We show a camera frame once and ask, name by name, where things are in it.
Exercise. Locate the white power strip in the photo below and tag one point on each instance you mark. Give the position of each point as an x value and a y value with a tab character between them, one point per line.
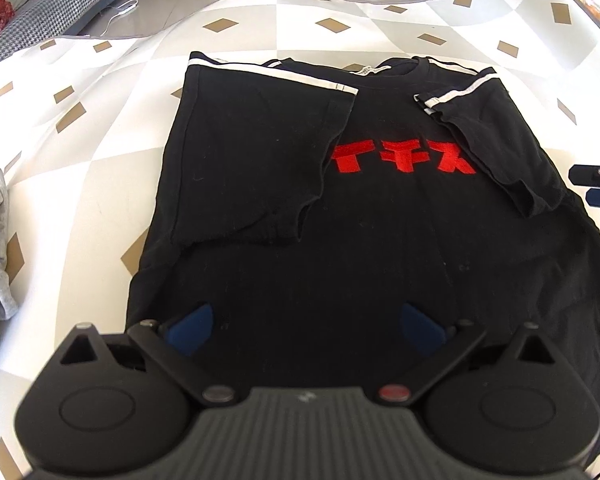
122	10

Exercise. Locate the diamond pattern table cover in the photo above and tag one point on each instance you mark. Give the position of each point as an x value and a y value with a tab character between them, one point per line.
105	125

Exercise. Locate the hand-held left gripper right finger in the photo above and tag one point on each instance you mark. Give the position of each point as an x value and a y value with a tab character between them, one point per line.
420	327

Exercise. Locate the black t-shirt red print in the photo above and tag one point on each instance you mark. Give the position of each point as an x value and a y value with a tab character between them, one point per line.
380	240

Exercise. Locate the houndstooth sofa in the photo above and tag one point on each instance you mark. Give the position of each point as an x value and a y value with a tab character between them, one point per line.
55	15

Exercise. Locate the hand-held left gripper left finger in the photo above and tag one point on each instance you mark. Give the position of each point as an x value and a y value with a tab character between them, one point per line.
190	326

